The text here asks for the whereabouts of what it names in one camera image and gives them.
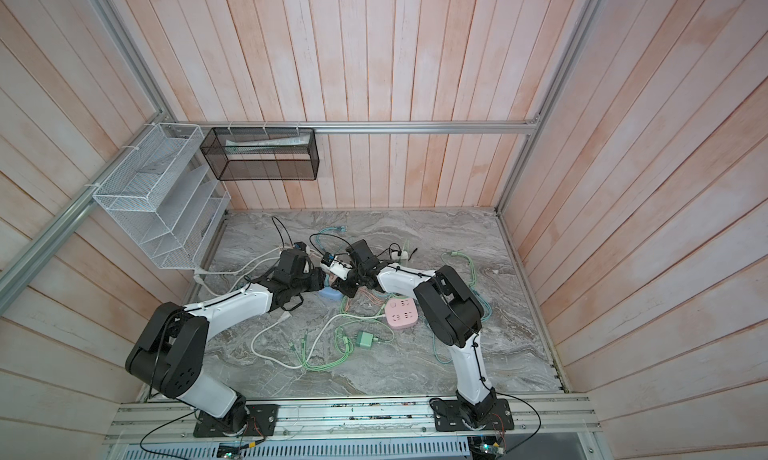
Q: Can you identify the aluminium frame rail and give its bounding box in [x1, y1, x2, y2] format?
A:
[196, 120, 538, 134]

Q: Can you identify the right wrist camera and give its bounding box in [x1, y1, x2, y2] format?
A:
[320, 253, 353, 280]

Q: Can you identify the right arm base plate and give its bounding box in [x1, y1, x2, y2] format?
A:
[428, 397, 515, 432]

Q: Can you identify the black mesh basket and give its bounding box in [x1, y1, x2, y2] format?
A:
[201, 126, 320, 181]

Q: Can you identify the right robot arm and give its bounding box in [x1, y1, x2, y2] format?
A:
[321, 240, 497, 427]

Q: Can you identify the blue power strip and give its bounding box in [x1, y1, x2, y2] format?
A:
[318, 286, 344, 301]

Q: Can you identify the light green usb cable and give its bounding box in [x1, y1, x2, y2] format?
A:
[293, 303, 391, 374]

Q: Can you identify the green charger plug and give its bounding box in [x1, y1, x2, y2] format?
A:
[356, 331, 380, 349]

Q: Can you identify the white power cord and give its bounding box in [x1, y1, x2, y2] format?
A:
[193, 243, 385, 371]

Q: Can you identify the white power strip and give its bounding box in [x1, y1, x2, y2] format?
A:
[389, 249, 411, 264]

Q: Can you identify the white wire mesh shelf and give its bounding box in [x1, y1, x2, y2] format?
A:
[94, 123, 231, 270]

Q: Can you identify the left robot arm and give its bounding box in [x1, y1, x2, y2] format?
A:
[125, 248, 326, 431]

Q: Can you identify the orange usb cable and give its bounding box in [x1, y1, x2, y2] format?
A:
[341, 288, 391, 311]

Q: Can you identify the pink power strip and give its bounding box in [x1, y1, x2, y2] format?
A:
[384, 297, 419, 330]

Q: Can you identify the green multi-head cable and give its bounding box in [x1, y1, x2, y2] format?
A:
[446, 251, 494, 323]

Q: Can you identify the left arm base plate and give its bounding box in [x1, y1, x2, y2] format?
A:
[193, 403, 279, 438]

